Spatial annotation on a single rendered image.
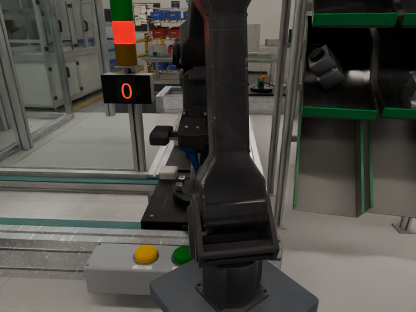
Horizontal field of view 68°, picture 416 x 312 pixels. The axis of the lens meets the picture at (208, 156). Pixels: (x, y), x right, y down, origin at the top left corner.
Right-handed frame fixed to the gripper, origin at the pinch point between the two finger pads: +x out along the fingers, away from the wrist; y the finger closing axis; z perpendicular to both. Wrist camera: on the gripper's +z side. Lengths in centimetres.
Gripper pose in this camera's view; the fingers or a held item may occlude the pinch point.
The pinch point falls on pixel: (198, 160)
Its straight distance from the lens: 64.2
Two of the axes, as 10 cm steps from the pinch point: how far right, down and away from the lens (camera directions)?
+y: 10.0, 0.2, -0.6
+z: -0.6, 3.7, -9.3
